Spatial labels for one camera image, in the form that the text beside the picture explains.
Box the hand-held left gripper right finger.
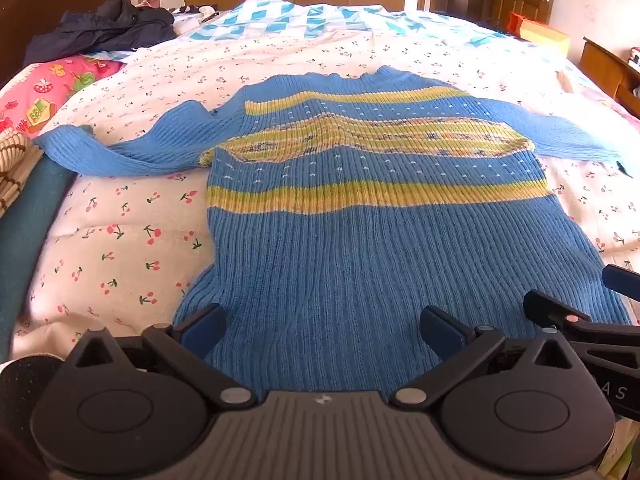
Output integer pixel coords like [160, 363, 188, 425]
[391, 305, 583, 407]

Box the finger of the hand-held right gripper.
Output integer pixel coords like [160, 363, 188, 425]
[523, 289, 640, 361]
[601, 263, 640, 306]

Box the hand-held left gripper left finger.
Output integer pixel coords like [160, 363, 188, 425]
[62, 303, 258, 408]

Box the blue yellow striped knit sweater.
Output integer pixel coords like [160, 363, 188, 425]
[35, 66, 633, 396]

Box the cherry print white bedsheet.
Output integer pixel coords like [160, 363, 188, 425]
[10, 30, 640, 361]

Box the dark speckled cloth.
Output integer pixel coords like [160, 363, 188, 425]
[0, 355, 66, 436]

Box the teal cloth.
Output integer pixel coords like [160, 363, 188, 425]
[0, 160, 76, 361]

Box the wooden desk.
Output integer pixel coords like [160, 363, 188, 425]
[580, 37, 640, 116]

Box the beige striped cloth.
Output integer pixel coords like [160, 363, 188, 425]
[0, 127, 43, 216]

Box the orange box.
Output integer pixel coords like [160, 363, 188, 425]
[507, 11, 571, 56]

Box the pink cartoon print pillow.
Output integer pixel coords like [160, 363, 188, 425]
[0, 57, 126, 141]

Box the white crumpled cloth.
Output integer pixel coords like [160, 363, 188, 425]
[172, 5, 221, 31]

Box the dark navy jacket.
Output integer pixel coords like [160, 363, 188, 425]
[22, 0, 176, 66]

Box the blue white checked quilt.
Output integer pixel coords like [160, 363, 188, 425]
[190, 0, 506, 43]

